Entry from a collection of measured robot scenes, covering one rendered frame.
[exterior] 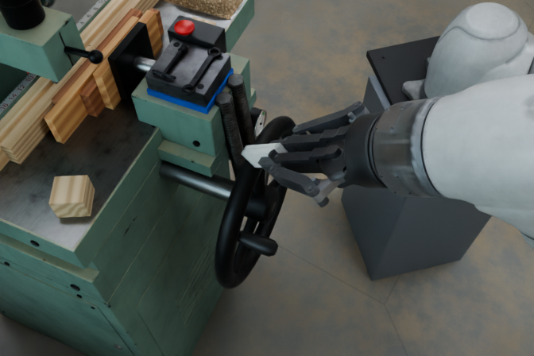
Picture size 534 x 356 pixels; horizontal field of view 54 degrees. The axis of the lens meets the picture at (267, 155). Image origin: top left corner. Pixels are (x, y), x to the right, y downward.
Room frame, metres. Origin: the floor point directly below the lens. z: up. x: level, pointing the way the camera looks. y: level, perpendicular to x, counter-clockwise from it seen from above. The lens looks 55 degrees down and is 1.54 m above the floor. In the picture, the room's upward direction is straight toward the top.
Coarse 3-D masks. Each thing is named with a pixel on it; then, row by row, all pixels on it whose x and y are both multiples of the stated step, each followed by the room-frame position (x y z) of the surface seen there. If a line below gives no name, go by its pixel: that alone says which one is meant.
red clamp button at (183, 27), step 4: (184, 20) 0.62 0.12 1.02; (176, 24) 0.61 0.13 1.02; (180, 24) 0.61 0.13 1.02; (184, 24) 0.61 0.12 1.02; (188, 24) 0.61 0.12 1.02; (192, 24) 0.61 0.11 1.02; (176, 28) 0.60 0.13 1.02; (180, 28) 0.60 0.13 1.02; (184, 28) 0.60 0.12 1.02; (188, 28) 0.60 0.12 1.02; (192, 28) 0.60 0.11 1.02; (176, 32) 0.60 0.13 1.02; (180, 32) 0.59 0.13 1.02; (184, 32) 0.59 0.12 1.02; (188, 32) 0.59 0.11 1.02
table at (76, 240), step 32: (160, 0) 0.82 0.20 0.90; (96, 128) 0.51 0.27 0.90; (128, 128) 0.51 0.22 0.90; (32, 160) 0.45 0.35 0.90; (64, 160) 0.45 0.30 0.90; (96, 160) 0.45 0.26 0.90; (128, 160) 0.45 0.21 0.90; (192, 160) 0.47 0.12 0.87; (0, 192) 0.39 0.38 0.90; (32, 192) 0.39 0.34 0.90; (96, 192) 0.39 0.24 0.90; (128, 192) 0.41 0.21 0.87; (0, 224) 0.35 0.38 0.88; (32, 224) 0.34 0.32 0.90; (64, 224) 0.34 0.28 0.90; (96, 224) 0.35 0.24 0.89; (64, 256) 0.31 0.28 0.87
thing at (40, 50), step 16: (0, 16) 0.57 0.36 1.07; (48, 16) 0.57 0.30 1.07; (64, 16) 0.57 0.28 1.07; (0, 32) 0.54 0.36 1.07; (16, 32) 0.54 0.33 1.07; (32, 32) 0.54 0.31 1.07; (48, 32) 0.54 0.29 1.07; (64, 32) 0.55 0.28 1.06; (0, 48) 0.54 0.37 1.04; (16, 48) 0.53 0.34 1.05; (32, 48) 0.52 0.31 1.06; (48, 48) 0.52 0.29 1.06; (80, 48) 0.57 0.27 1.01; (16, 64) 0.54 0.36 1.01; (32, 64) 0.53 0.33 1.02; (48, 64) 0.51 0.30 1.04; (64, 64) 0.53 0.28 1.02
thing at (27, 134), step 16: (144, 0) 0.78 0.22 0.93; (80, 64) 0.61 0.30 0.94; (64, 80) 0.58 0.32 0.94; (48, 96) 0.54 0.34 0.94; (32, 112) 0.51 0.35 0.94; (16, 128) 0.48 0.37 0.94; (32, 128) 0.48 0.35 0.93; (48, 128) 0.51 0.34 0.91; (0, 144) 0.45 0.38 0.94; (16, 144) 0.45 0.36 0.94; (32, 144) 0.47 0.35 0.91; (16, 160) 0.44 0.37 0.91
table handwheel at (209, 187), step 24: (288, 120) 0.52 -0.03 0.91; (168, 168) 0.49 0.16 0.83; (240, 168) 0.41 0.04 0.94; (216, 192) 0.44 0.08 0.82; (240, 192) 0.37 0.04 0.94; (264, 192) 0.43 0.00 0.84; (240, 216) 0.35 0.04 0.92; (264, 216) 0.40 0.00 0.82; (216, 264) 0.31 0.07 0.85; (240, 264) 0.34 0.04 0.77
